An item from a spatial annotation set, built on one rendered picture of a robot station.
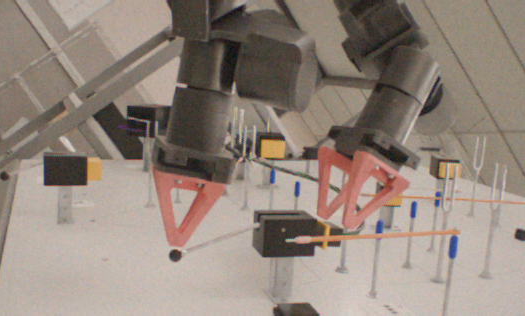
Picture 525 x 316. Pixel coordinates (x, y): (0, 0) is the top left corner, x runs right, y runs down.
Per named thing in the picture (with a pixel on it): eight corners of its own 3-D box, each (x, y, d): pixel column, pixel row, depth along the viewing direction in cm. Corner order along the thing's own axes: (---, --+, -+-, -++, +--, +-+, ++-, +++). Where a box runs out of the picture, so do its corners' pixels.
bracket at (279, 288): (262, 289, 69) (265, 245, 68) (283, 288, 70) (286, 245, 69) (275, 305, 65) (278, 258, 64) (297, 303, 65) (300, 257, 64)
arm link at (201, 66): (203, 29, 63) (176, 18, 58) (266, 40, 61) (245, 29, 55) (190, 97, 64) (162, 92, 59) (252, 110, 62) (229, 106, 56)
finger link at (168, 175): (200, 238, 68) (217, 152, 66) (213, 257, 61) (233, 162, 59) (137, 229, 66) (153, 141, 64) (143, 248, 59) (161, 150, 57)
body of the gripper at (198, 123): (212, 162, 67) (226, 93, 66) (234, 179, 57) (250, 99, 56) (151, 152, 65) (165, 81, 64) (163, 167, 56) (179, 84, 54)
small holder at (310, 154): (282, 172, 146) (284, 145, 145) (314, 172, 149) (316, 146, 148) (290, 176, 142) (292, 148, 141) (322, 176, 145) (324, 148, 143)
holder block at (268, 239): (251, 246, 67) (253, 209, 67) (301, 245, 69) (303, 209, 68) (262, 258, 63) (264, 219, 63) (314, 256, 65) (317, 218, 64)
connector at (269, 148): (282, 156, 123) (283, 140, 122) (283, 158, 121) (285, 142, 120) (260, 155, 122) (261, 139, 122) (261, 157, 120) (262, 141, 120)
